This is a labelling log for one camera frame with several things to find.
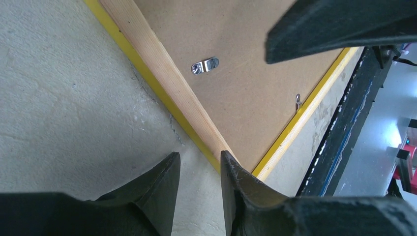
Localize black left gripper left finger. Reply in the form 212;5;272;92
0;152;180;236

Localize silver turn button clip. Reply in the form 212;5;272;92
191;57;219;75

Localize small silver frame clip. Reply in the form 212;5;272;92
296;93;302;112

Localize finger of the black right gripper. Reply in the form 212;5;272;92
265;0;417;64

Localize brown frame backing board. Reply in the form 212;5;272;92
136;0;341;171

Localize red black base electronics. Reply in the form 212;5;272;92
387;118;417;199

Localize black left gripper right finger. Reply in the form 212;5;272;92
220;150;417;236

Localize wooden picture frame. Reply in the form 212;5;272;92
86;0;363;180

